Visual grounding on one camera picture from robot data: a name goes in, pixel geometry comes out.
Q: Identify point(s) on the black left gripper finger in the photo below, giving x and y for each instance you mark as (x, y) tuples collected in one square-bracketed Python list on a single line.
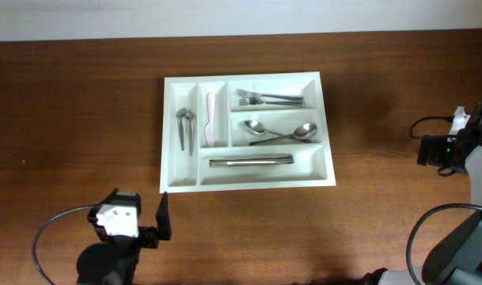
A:
[(92, 215), (163, 219)]

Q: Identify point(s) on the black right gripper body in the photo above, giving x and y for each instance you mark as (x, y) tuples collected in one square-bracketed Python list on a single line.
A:
[(440, 152)]

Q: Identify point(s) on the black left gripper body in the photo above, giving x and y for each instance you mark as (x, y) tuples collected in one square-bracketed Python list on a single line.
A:
[(147, 236)]

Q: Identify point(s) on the small metal teaspoon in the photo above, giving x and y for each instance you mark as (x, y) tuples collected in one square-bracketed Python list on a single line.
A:
[(190, 116), (180, 114)]

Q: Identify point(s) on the metal spoon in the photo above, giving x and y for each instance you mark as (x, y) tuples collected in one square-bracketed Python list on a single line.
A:
[(307, 130), (257, 128)]

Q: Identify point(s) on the pink plastic knife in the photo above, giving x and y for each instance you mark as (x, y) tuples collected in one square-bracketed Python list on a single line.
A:
[(209, 127)]

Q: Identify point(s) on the metal fork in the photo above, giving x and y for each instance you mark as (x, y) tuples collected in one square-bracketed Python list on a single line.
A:
[(246, 93), (257, 101)]

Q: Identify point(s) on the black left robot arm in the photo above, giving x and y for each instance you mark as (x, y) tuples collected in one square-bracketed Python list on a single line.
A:
[(114, 262)]

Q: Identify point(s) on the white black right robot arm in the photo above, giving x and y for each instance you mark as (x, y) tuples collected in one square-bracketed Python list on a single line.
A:
[(457, 257)]

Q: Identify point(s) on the white plastic cutlery tray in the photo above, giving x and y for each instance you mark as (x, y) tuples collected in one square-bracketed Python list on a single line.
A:
[(312, 166)]

